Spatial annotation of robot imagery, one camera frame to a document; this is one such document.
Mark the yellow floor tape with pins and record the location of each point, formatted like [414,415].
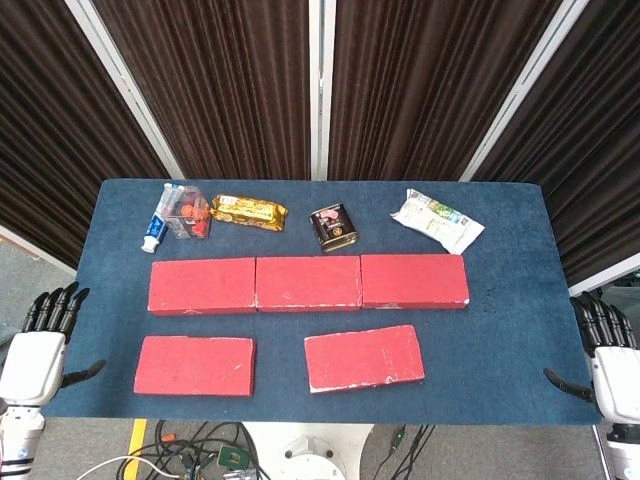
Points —
[136,445]

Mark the green circuit board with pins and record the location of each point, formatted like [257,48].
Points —
[234,457]

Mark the blue felt table cover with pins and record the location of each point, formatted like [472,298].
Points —
[280,340]

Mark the gold snack package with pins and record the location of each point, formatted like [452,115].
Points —
[247,212]

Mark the red brick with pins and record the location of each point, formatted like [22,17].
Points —
[307,282]
[365,357]
[195,365]
[200,285]
[412,280]

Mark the black tin can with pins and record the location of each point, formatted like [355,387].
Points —
[332,230]

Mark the clear box with red caps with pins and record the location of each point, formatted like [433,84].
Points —
[190,215]

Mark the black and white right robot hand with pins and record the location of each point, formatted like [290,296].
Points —
[620,380]

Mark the dark brown pleated partition panel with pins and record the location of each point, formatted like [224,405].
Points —
[430,90]
[215,90]
[590,150]
[50,125]

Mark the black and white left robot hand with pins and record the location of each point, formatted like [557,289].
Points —
[30,365]

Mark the white snack bag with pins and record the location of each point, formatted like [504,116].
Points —
[440,222]

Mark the white partition frame post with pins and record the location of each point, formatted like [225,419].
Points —
[600,280]
[127,95]
[30,248]
[320,90]
[525,90]

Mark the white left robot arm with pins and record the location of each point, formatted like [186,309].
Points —
[20,440]

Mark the blue and white toothpaste tube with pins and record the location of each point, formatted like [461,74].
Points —
[155,230]

